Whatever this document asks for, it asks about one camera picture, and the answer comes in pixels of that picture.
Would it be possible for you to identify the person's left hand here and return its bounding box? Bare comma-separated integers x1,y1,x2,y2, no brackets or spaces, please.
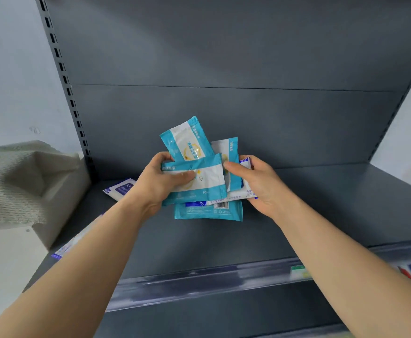
126,151,196,222

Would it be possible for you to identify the person's right hand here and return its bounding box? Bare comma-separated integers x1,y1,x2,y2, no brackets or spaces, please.
223,155,298,222

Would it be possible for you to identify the teal wet wipe packet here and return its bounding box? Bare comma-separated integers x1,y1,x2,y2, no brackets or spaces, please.
210,137,244,192
159,116,215,162
161,153,227,207
173,200,244,222

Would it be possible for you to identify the white blue-printed wipe packet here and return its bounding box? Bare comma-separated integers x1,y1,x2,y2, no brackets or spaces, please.
205,157,258,207

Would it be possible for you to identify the person's left forearm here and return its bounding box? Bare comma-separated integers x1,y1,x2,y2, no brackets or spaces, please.
0,198,146,338

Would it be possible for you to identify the person's right forearm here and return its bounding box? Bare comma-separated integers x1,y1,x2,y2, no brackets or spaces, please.
277,200,411,338

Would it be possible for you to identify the white purple-label wipe packet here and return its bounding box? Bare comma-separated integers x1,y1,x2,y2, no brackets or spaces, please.
102,178,137,202
51,214,104,260

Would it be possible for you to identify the dark grey metal shelving unit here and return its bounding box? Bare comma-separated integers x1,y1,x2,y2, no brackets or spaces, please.
23,0,411,338

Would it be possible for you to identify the green price label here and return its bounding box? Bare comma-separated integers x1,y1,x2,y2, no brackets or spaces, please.
289,265,312,281

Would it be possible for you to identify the beige fabric storage box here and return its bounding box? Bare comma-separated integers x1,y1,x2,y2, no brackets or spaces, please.
0,140,92,251

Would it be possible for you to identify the clear plastic price rail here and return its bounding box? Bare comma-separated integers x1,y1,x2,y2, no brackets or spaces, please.
105,238,411,313

